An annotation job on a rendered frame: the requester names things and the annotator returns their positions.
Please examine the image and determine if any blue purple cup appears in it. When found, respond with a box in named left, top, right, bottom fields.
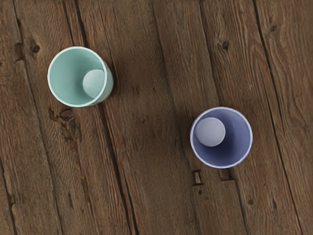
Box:
left=190, top=106, right=253, bottom=169

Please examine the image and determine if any mint green cup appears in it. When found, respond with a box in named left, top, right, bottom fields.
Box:
left=47, top=46, right=114, bottom=108

